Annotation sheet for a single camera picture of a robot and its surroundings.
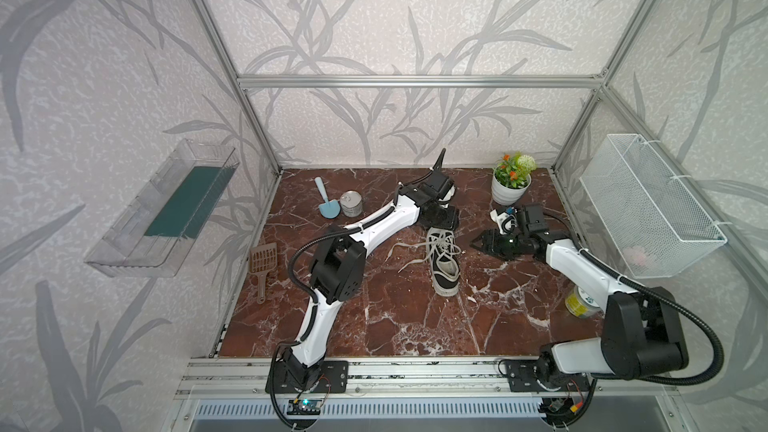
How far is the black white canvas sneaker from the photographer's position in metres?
0.86

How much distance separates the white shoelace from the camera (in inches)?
36.5

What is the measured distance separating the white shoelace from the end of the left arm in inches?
5.1
